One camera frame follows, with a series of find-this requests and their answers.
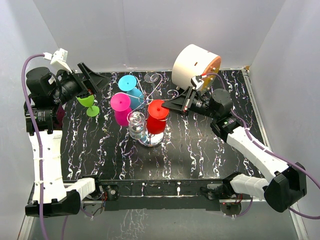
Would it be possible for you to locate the pink wine glass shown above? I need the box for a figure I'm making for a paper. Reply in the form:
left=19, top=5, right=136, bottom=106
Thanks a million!
left=110, top=92, right=132, bottom=127

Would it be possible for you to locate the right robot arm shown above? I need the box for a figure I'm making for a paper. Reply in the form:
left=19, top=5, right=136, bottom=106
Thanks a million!
left=162, top=87, right=307, bottom=213

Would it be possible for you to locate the clear tumbler glass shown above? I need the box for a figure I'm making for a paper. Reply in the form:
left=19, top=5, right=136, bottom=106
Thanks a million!
left=128, top=111, right=146, bottom=140

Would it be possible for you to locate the chrome wine glass rack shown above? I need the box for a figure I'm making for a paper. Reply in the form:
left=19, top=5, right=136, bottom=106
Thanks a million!
left=129, top=72, right=179, bottom=148

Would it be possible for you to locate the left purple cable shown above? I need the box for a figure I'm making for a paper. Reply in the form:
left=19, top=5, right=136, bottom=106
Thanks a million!
left=21, top=52, right=70, bottom=240

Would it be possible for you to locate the red wine glass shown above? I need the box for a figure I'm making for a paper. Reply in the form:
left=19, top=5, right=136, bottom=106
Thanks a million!
left=146, top=99, right=170, bottom=135

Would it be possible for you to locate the cyan wine glass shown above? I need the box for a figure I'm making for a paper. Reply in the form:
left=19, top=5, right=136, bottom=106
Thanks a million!
left=118, top=74, right=145, bottom=110

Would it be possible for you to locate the green wine glass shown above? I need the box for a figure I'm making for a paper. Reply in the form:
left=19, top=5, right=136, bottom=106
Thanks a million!
left=76, top=94, right=100, bottom=117

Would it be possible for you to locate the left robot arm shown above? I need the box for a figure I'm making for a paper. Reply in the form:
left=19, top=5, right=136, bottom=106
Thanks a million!
left=23, top=62, right=111, bottom=218

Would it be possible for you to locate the black base frame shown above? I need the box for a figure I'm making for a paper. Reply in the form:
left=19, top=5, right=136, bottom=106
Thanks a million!
left=84, top=179, right=250, bottom=215

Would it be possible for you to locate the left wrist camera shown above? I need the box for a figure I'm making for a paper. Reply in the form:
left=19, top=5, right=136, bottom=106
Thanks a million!
left=50, top=48, right=72, bottom=73

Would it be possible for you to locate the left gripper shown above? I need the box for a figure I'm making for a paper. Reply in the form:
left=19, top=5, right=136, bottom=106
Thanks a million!
left=51, top=62, right=111, bottom=105

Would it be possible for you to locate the white cylindrical stool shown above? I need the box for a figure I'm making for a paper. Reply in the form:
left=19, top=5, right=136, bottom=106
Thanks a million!
left=171, top=44, right=222, bottom=90

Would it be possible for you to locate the clear champagne flute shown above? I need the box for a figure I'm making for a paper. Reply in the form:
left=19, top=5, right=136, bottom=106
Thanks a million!
left=144, top=72, right=161, bottom=99

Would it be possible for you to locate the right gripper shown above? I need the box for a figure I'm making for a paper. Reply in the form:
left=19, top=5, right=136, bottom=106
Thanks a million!
left=161, top=86, right=218, bottom=120

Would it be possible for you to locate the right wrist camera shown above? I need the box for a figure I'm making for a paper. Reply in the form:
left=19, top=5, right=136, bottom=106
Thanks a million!
left=190, top=74, right=208, bottom=91

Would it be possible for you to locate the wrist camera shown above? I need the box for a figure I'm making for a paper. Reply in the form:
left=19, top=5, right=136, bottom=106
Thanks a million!
left=190, top=74, right=208, bottom=91
left=50, top=48, right=72, bottom=73

